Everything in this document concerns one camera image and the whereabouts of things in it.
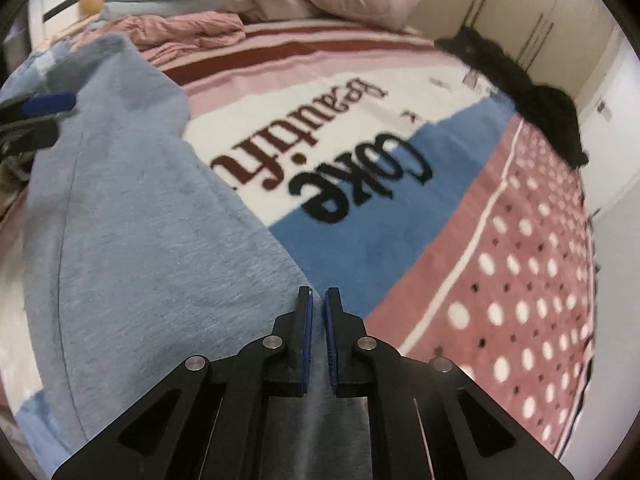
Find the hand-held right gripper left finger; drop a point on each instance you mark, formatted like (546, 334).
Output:
(308, 340)

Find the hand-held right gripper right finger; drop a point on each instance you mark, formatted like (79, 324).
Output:
(329, 345)

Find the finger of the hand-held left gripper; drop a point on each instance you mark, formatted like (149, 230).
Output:
(27, 135)
(47, 103)

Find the light blue pants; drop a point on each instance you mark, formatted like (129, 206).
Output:
(150, 240)

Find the pink ruffled cloth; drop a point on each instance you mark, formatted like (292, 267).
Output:
(185, 32)

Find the printed blanket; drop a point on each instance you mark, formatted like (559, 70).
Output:
(400, 200)

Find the dark cloth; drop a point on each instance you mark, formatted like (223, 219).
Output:
(525, 95)

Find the cream wardrobe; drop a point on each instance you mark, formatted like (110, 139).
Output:
(540, 20)

